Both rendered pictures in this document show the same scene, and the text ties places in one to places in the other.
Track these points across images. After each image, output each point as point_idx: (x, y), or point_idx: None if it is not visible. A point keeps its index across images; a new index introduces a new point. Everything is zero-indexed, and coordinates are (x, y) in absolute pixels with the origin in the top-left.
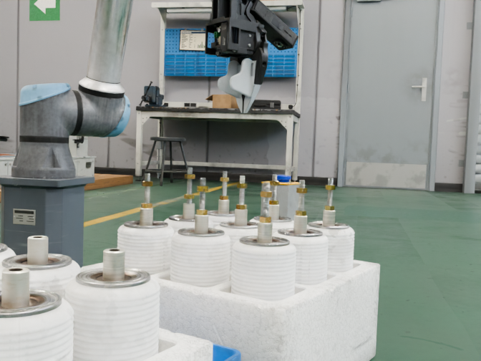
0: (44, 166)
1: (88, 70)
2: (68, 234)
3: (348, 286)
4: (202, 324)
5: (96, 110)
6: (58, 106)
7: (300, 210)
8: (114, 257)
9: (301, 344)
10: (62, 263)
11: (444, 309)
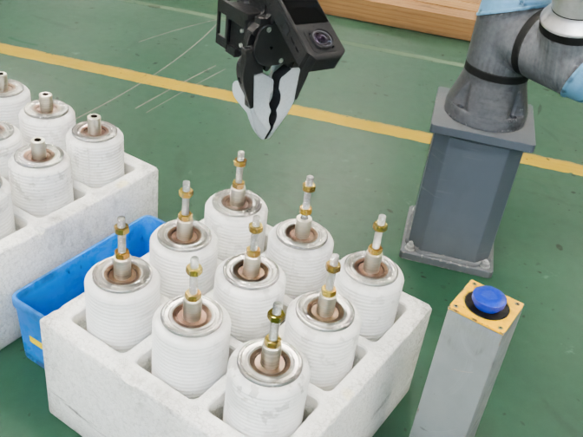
0: (455, 101)
1: None
2: (451, 193)
3: (168, 414)
4: None
5: (537, 53)
6: (493, 29)
7: (188, 290)
8: None
9: (71, 375)
10: (21, 163)
11: None
